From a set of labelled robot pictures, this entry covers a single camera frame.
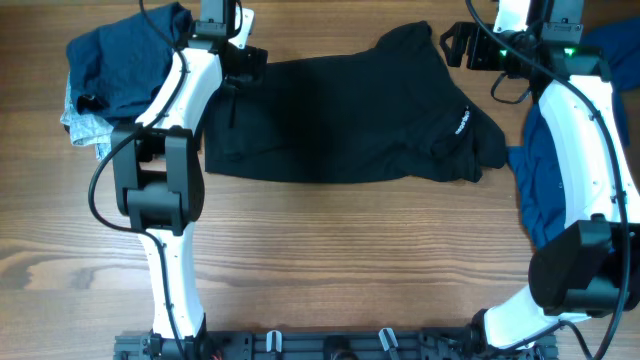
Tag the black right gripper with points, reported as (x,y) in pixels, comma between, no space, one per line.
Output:
(480,35)

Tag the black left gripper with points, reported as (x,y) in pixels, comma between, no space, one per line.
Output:
(251,62)

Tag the black polo shirt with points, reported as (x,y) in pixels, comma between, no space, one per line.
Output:
(386,113)

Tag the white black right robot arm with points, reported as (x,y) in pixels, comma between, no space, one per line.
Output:
(591,269)

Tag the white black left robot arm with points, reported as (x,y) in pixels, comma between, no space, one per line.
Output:
(159,182)

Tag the folded navy blue shirt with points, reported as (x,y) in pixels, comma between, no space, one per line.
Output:
(117,70)

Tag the folded light grey garment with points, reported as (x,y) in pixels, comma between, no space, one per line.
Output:
(86,129)

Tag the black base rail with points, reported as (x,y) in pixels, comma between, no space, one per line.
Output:
(426,344)

